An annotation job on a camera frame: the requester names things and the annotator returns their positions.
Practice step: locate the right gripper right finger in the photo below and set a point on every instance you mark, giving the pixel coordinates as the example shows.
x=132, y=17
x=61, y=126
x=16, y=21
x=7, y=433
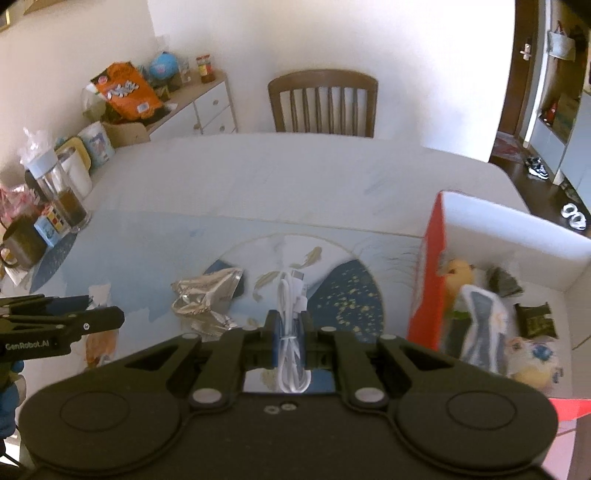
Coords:
x=356, y=382

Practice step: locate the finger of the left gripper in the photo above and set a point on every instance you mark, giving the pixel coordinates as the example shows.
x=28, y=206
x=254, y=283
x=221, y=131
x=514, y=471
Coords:
x=52, y=328
x=40, y=305

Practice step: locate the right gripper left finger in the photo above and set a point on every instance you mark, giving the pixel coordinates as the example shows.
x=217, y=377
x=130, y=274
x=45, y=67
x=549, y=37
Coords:
x=223, y=363

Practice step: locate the silver foil bag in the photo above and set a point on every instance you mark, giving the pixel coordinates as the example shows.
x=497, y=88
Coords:
x=203, y=302

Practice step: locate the white grey snack packet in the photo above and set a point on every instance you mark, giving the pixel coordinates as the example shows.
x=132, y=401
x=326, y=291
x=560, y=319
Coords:
x=478, y=329

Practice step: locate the dark mug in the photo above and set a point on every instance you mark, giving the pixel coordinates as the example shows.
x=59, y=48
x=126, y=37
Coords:
x=23, y=243

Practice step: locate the glass tea bottle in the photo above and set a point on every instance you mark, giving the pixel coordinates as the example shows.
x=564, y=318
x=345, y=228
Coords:
x=56, y=185

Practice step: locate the yellow plush toy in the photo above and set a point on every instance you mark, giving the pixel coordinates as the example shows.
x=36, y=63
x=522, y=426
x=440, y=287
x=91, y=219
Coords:
x=458, y=273

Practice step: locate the dark green triangular packet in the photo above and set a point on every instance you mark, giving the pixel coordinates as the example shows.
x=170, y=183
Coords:
x=503, y=283

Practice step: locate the white canister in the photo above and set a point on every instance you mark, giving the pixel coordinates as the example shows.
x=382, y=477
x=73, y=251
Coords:
x=97, y=144

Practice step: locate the black snack packet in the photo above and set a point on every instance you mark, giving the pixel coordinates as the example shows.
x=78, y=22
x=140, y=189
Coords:
x=535, y=321

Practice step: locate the white yellow blue packet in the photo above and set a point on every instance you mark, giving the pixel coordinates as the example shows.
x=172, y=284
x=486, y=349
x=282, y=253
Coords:
x=534, y=362

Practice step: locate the red white cardboard box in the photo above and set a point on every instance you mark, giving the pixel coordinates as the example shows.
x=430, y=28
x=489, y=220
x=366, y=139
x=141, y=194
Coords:
x=551, y=263

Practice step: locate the orange snack bag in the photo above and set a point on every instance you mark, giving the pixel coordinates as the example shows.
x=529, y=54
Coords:
x=129, y=94

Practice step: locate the white drawer sideboard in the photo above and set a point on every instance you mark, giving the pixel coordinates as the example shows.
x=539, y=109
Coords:
x=197, y=109

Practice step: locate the sneakers on floor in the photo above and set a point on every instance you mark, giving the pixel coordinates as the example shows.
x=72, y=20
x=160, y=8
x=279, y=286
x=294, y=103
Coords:
x=536, y=168

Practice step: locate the white slippers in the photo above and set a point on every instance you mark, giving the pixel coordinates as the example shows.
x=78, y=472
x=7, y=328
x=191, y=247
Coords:
x=575, y=218

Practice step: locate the blue globe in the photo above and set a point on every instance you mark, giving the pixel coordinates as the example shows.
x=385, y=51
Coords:
x=163, y=67

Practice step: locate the far wooden chair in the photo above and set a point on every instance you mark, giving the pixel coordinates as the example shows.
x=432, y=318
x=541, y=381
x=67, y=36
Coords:
x=325, y=101

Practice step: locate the red lid jar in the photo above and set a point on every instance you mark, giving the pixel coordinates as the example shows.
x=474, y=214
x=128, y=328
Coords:
x=205, y=69

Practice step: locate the hanging tote bag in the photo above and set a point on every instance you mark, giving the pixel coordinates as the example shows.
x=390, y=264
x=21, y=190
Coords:
x=560, y=45

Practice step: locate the white wall cabinet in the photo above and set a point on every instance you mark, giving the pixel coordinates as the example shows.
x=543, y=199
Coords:
x=560, y=129

